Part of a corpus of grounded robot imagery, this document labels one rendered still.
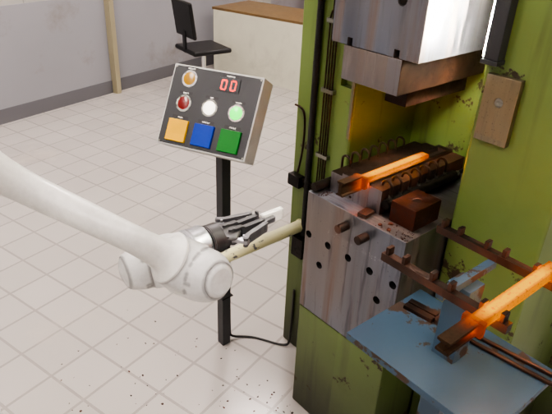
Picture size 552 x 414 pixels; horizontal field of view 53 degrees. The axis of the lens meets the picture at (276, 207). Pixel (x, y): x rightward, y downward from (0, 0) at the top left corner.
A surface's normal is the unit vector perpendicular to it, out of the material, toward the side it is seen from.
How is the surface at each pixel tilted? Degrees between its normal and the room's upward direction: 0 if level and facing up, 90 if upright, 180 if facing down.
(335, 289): 90
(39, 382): 0
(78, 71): 90
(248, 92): 60
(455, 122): 90
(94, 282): 0
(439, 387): 0
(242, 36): 90
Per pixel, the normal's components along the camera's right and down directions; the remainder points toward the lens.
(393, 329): 0.04, -0.87
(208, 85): -0.33, -0.07
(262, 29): -0.58, 0.37
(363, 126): 0.66, 0.39
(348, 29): -0.76, 0.29
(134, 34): 0.81, 0.31
